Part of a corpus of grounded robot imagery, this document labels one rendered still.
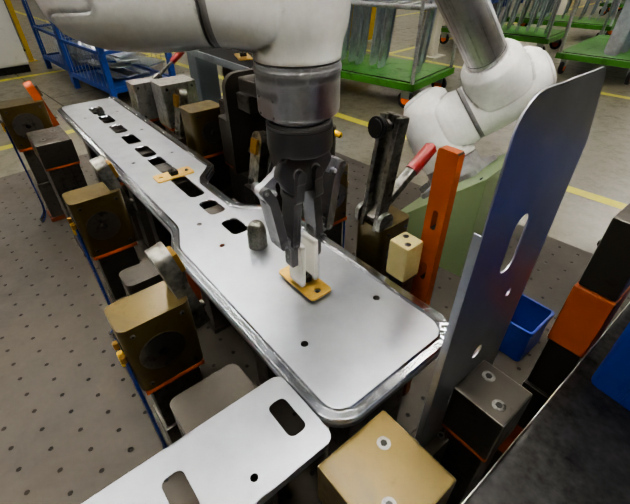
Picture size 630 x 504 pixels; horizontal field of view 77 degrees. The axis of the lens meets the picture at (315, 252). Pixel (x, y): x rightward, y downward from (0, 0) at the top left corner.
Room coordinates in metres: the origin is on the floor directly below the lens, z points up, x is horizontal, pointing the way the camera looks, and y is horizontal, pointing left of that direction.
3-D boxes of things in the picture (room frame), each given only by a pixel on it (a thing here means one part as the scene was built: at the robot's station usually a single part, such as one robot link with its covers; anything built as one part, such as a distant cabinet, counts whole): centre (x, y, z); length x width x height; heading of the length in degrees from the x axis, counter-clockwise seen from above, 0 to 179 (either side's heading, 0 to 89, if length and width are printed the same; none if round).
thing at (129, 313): (0.35, 0.22, 0.87); 0.12 x 0.07 x 0.35; 129
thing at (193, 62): (1.39, 0.36, 0.92); 0.08 x 0.08 x 0.44; 39
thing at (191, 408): (0.25, 0.13, 0.84); 0.12 x 0.07 x 0.28; 129
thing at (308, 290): (0.44, 0.02, 1.01); 0.08 x 0.04 x 0.01; 39
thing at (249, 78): (0.85, 0.09, 0.94); 0.18 x 0.13 x 0.49; 39
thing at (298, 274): (0.43, 0.02, 1.05); 0.03 x 0.01 x 0.07; 39
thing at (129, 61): (5.19, 2.35, 0.47); 1.20 x 0.80 x 0.95; 46
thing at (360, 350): (0.81, 0.33, 1.00); 1.38 x 0.22 x 0.02; 39
